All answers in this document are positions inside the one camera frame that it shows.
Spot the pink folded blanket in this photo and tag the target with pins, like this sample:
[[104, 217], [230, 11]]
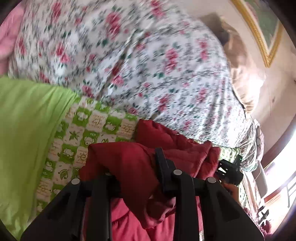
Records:
[[9, 31]]

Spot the floral white quilt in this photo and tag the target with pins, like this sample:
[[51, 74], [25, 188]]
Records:
[[148, 58]]

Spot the green patterned bed sheet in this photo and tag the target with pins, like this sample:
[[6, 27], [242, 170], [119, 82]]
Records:
[[45, 134]]

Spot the person's right hand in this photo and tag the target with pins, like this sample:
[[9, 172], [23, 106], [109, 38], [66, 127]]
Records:
[[233, 190]]

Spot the gold framed picture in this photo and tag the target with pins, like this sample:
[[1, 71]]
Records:
[[265, 26]]

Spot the red quilted puffer jacket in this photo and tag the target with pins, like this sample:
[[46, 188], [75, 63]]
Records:
[[143, 213]]

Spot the beige pillow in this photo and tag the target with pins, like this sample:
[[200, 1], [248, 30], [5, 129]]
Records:
[[246, 78]]

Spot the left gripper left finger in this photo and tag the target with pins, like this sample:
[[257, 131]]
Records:
[[80, 211]]

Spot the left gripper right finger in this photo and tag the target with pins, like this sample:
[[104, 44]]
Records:
[[222, 217]]

